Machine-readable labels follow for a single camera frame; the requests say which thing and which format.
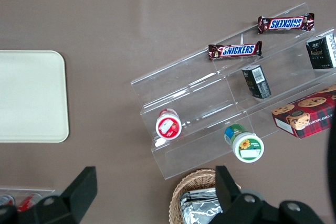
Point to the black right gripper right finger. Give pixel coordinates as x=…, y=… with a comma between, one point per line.
x=225, y=187

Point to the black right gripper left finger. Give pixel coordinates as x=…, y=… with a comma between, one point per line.
x=81, y=187

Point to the light tan wicker basket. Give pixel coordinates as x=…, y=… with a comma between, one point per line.
x=191, y=179

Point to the cream plastic tray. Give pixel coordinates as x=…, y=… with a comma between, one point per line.
x=31, y=95

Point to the silver foil snack pack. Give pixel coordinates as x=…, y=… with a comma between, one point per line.
x=202, y=213
x=199, y=195

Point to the clear acrylic can holder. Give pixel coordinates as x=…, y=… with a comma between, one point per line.
x=39, y=191

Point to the green lid sunflower cup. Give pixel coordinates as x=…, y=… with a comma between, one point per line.
x=246, y=146

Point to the silver red soda can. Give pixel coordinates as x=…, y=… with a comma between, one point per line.
x=5, y=200
x=29, y=200

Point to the red lid yogurt cup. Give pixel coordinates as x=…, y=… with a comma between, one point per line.
x=168, y=127

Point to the clear acrylic tiered shelf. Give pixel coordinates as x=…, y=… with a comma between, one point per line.
x=199, y=95

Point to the red tartan cookie box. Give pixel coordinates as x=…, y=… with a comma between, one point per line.
x=307, y=116

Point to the black carton with barcode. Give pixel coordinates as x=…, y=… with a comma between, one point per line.
x=257, y=82

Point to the Snickers chocolate bar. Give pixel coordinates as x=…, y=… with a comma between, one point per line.
x=236, y=50
x=286, y=23

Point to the black carton gold print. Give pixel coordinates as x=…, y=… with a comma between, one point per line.
x=320, y=53

